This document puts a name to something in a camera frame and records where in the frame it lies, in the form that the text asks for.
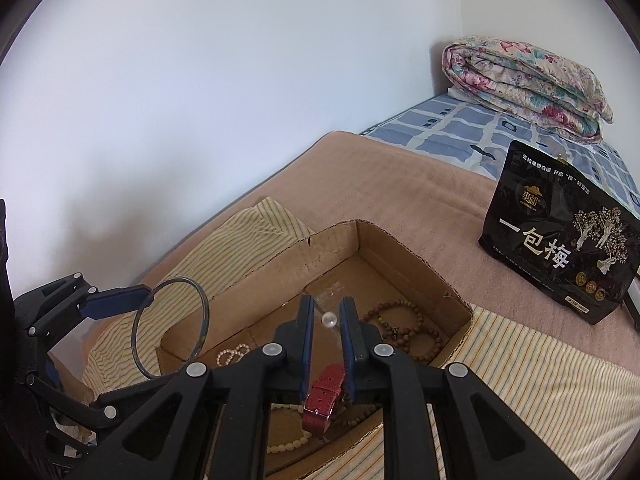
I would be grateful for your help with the black snack bag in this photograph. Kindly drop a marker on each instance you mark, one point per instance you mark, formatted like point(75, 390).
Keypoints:
point(550, 240)

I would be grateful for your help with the blue plaid bed sheet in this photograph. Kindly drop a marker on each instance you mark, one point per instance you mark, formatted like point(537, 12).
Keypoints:
point(450, 130)

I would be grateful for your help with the folded floral quilt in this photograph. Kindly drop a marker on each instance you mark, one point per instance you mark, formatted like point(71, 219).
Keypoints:
point(525, 80)

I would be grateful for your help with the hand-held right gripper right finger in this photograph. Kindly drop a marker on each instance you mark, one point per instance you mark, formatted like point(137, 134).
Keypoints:
point(348, 340)

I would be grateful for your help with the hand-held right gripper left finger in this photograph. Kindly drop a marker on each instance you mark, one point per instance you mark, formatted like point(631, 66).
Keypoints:
point(307, 340)

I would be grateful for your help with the large white pearl bead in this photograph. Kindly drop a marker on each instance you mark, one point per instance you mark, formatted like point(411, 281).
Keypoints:
point(328, 318)

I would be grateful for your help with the tan blanket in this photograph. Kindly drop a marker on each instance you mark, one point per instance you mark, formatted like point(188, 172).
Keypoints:
point(400, 190)

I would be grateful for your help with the grey bangle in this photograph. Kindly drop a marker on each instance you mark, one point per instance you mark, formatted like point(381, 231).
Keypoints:
point(205, 310)

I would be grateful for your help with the white pearl strand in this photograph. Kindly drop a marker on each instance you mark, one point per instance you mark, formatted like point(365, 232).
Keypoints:
point(222, 357)

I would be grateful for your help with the brown cardboard box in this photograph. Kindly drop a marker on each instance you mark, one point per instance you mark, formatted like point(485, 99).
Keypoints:
point(280, 270)

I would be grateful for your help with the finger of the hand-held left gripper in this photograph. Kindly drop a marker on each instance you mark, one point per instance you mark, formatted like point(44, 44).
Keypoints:
point(107, 410)
point(120, 301)

